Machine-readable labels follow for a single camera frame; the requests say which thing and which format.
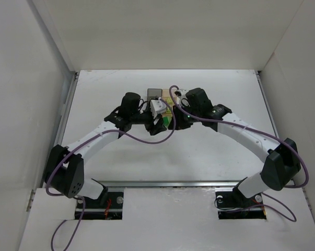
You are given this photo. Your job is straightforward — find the lime lego brick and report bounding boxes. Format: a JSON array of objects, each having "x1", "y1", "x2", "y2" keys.
[{"x1": 165, "y1": 97, "x2": 173, "y2": 106}]

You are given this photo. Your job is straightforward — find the dark green lego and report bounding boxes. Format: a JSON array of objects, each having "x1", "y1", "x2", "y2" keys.
[{"x1": 163, "y1": 117, "x2": 172, "y2": 128}]

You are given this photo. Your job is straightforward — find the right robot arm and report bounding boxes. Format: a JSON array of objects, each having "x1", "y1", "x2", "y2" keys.
[{"x1": 169, "y1": 86, "x2": 302, "y2": 201}]

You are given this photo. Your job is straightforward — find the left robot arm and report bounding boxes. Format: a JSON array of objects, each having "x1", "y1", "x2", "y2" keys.
[{"x1": 43, "y1": 92, "x2": 170, "y2": 203}]

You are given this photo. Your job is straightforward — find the grey transparent container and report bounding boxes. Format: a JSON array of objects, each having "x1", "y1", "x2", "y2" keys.
[{"x1": 147, "y1": 88, "x2": 162, "y2": 101}]

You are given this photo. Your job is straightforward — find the orange transparent container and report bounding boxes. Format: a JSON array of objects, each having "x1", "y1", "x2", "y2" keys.
[{"x1": 162, "y1": 89, "x2": 174, "y2": 117}]

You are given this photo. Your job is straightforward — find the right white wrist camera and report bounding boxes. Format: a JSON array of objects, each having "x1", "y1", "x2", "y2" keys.
[{"x1": 174, "y1": 89, "x2": 189, "y2": 108}]

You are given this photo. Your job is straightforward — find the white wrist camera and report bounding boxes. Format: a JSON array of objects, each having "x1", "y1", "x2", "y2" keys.
[
  {"x1": 174, "y1": 89, "x2": 189, "y2": 108},
  {"x1": 150, "y1": 99, "x2": 167, "y2": 118}
]

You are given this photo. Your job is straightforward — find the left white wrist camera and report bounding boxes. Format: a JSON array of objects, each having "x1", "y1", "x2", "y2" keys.
[{"x1": 150, "y1": 99, "x2": 167, "y2": 118}]

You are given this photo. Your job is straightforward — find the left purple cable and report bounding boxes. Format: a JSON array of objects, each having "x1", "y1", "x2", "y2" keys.
[{"x1": 44, "y1": 98, "x2": 178, "y2": 251}]

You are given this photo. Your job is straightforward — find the aluminium rail front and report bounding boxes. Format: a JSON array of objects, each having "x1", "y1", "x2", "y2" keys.
[{"x1": 101, "y1": 180, "x2": 239, "y2": 188}]

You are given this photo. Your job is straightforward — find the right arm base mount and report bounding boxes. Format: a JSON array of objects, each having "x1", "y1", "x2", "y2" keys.
[{"x1": 214, "y1": 190, "x2": 266, "y2": 220}]

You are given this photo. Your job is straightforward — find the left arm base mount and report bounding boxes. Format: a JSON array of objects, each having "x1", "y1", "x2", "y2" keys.
[{"x1": 82, "y1": 188, "x2": 124, "y2": 220}]

